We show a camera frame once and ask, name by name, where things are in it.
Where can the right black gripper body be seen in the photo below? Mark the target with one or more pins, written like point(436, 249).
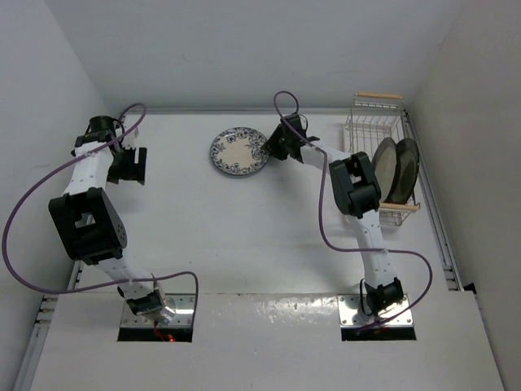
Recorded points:
point(282, 151)

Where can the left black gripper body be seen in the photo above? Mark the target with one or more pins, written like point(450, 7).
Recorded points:
point(124, 166)

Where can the blue floral plate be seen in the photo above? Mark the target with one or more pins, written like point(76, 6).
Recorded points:
point(239, 151)

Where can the brown rim cream plate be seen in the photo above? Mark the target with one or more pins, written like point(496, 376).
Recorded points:
point(386, 167)

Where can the checkered rim dark plate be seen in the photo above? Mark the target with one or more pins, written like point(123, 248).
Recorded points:
point(408, 156)

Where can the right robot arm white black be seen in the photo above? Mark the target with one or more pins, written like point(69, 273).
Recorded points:
point(356, 194)

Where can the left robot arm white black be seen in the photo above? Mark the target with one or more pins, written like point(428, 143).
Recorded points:
point(142, 294)

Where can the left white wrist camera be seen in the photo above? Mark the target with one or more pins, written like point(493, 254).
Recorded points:
point(131, 136)

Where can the back aluminium frame rail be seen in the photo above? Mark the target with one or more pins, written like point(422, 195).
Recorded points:
point(172, 111)

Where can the white wire dish rack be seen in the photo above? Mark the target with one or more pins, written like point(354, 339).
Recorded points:
point(372, 118)

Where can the left aluminium frame rail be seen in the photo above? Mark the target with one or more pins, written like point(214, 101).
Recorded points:
point(73, 281)

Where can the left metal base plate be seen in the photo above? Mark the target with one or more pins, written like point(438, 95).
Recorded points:
point(179, 327)

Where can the metal base plate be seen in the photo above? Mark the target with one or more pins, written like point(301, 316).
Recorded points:
point(397, 321)
point(179, 327)

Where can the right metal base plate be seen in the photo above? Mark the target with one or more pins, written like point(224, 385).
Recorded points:
point(397, 321)

